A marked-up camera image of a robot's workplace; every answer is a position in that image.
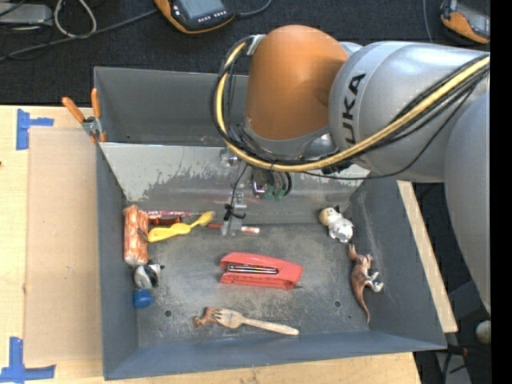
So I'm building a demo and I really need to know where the grey metal bin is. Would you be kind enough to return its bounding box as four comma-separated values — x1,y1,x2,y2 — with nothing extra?
92,66,449,382

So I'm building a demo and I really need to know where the brown toy dinosaur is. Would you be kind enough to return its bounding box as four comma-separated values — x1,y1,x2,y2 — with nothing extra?
346,242,385,326

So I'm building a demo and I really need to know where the black and white toy animal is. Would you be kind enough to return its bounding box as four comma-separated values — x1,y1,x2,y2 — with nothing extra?
133,259,166,290

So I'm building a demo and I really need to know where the blue round cap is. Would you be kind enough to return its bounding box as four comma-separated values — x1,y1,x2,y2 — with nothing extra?
132,289,155,310

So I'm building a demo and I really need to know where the white and yellow toy animal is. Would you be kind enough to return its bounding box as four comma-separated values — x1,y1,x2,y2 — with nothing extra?
318,206,355,245

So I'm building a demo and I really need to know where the wooden fork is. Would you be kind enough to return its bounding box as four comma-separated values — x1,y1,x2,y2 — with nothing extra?
210,307,301,338

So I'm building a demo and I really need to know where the small orange-brown toy animal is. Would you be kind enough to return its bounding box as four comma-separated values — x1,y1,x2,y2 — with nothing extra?
192,306,220,329

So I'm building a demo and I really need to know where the red and white marker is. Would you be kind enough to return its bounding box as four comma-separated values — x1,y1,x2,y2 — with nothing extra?
206,222,262,235

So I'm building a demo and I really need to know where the red printed packet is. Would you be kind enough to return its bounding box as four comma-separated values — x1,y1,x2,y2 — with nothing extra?
145,209,194,226

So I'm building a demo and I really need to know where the brown cardboard board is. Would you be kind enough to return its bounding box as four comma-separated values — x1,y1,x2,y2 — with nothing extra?
22,126,106,370

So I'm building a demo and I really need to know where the red stapler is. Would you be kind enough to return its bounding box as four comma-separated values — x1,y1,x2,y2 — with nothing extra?
218,251,305,291

